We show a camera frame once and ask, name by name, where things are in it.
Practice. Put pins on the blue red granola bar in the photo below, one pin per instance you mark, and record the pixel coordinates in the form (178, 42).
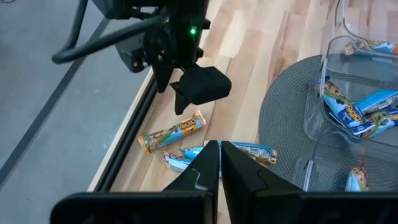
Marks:
(357, 180)

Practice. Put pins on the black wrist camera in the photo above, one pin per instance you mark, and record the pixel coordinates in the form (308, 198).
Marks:
(130, 53)

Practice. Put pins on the black aluminium table frame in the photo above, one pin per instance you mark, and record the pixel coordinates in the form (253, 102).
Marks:
(129, 130)

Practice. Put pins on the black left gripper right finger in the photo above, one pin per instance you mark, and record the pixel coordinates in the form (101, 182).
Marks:
(264, 205)

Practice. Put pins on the round grey woven placemat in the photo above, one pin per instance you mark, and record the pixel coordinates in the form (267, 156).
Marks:
(280, 124)

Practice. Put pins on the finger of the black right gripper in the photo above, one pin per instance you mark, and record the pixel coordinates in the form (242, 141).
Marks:
(162, 77)
(202, 85)

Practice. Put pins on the clear plastic bin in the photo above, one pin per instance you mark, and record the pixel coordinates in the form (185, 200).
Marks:
(373, 31)
(357, 77)
(335, 161)

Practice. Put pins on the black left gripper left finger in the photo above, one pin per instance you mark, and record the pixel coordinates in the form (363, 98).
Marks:
(186, 205)

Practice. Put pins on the orange blue Chewy granola bar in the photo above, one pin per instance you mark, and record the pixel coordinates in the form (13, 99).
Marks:
(172, 133)

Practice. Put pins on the light blue granola bar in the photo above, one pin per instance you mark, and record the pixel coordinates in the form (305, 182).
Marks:
(373, 46)
(174, 163)
(252, 149)

